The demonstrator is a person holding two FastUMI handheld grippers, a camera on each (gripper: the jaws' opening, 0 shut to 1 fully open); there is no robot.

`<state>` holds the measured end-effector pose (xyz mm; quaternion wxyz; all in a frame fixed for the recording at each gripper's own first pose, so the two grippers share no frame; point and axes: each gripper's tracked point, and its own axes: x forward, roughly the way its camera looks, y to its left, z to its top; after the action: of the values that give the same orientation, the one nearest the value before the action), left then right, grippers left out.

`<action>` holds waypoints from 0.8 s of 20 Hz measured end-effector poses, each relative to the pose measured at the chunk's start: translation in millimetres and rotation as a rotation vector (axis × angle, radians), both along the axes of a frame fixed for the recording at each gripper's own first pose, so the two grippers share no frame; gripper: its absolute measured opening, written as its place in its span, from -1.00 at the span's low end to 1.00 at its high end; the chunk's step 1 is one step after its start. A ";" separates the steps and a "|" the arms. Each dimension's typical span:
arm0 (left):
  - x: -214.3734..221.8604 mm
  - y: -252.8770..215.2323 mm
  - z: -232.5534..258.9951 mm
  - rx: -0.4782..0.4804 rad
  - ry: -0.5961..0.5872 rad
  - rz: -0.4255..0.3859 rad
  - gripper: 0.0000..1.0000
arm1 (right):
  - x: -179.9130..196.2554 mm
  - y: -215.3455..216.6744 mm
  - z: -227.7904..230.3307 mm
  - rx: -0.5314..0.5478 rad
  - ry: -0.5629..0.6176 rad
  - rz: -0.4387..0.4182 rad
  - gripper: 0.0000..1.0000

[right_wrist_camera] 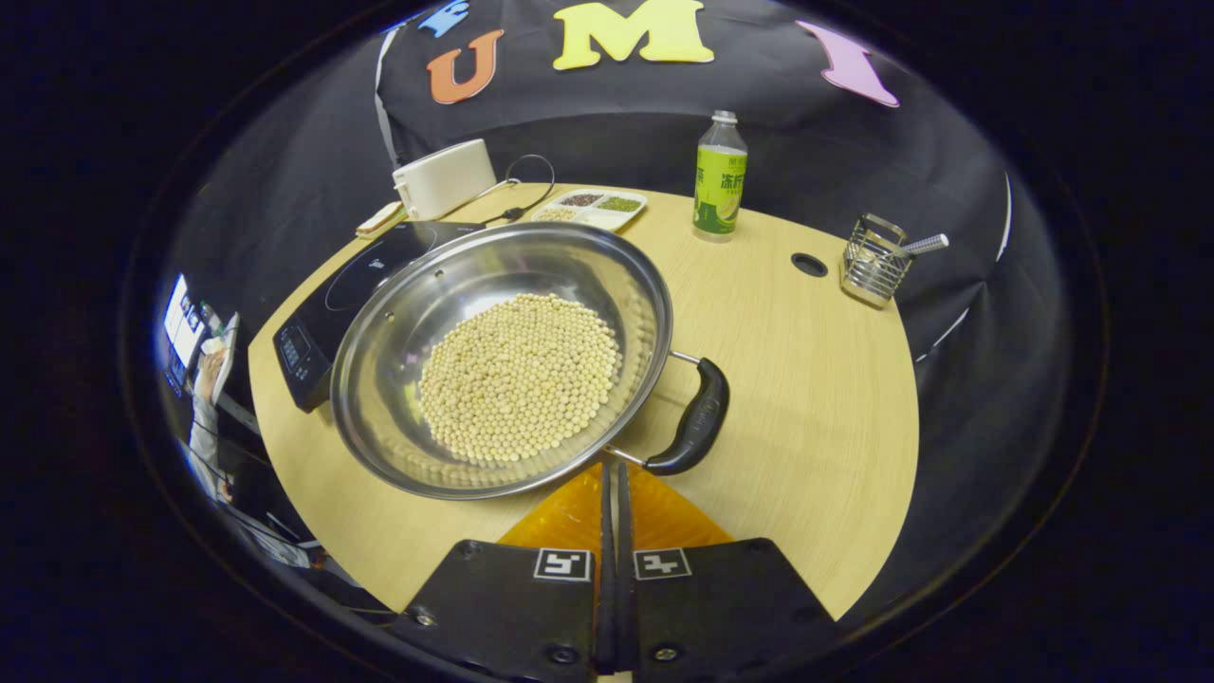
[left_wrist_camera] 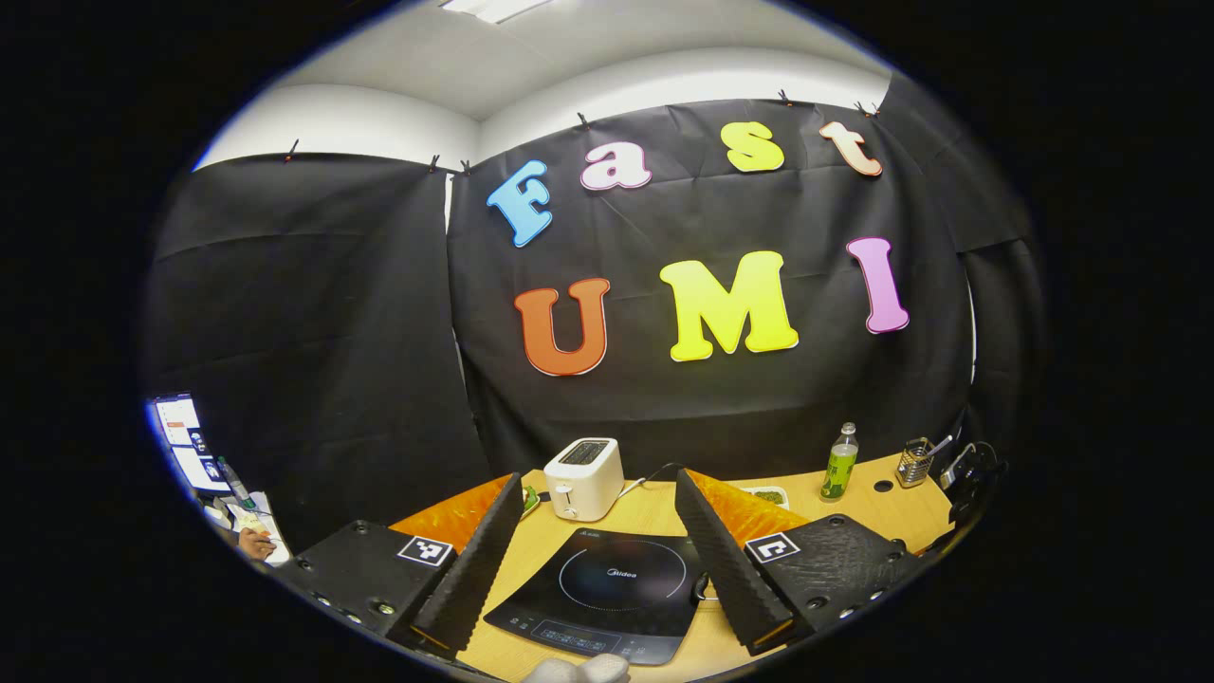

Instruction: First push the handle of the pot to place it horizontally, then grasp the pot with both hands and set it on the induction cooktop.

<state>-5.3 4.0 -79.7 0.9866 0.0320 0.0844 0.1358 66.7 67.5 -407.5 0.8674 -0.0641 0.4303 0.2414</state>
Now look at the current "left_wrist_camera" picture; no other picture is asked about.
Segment ceiling light panel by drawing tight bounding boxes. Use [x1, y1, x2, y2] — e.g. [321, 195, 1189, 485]
[441, 0, 553, 25]

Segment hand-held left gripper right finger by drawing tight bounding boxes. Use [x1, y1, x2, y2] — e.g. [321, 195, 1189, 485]
[675, 468, 927, 657]

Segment white toaster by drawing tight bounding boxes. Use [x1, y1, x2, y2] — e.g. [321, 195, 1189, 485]
[544, 437, 626, 523]

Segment black backdrop cloth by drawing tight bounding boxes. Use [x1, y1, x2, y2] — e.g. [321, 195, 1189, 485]
[142, 71, 1049, 561]

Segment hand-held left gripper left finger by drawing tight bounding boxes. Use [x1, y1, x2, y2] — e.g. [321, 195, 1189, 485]
[273, 471, 527, 655]

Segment white papers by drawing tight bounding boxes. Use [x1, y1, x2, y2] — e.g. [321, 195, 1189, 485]
[204, 493, 290, 567]

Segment metal wire utensil holder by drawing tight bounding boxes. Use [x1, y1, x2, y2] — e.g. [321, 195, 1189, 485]
[896, 437, 935, 489]

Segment black induction cooktop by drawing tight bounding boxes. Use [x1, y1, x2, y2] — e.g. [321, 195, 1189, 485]
[484, 526, 710, 665]

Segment green label drink bottle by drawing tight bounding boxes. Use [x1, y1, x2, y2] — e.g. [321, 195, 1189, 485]
[820, 423, 860, 502]

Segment computer monitor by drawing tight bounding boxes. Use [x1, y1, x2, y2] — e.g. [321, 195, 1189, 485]
[150, 394, 233, 494]

